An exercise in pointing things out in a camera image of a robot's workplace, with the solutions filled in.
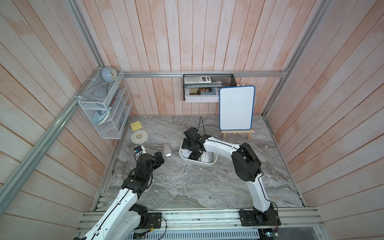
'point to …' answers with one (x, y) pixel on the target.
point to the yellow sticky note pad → (136, 126)
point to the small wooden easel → (238, 132)
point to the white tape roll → (139, 137)
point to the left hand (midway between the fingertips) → (156, 157)
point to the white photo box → (201, 94)
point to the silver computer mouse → (167, 150)
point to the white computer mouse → (185, 153)
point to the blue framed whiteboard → (236, 108)
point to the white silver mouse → (208, 157)
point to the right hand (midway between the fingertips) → (184, 145)
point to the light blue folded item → (100, 114)
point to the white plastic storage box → (195, 161)
